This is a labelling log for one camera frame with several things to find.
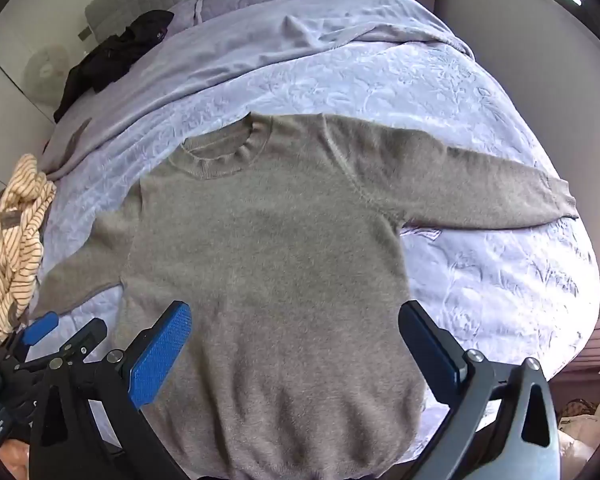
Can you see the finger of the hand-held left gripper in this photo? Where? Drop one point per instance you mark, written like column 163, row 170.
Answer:
column 40, row 327
column 85, row 335

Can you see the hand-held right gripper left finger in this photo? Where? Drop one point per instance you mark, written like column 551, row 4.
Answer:
column 160, row 355

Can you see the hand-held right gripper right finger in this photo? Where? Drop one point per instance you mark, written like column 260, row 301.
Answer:
column 430, row 355

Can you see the grey-brown knit sweater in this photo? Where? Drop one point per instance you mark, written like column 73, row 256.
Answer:
column 280, row 260

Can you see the black clothes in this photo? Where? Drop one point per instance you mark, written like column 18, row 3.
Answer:
column 105, row 65

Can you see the cream striped garment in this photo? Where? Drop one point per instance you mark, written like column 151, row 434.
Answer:
column 15, row 230

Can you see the brown patterned bag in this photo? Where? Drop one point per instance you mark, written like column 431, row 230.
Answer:
column 575, row 408

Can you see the lavender embossed blanket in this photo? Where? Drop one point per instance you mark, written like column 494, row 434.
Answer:
column 480, row 110

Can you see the white fan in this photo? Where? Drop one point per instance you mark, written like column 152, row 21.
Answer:
column 42, row 72

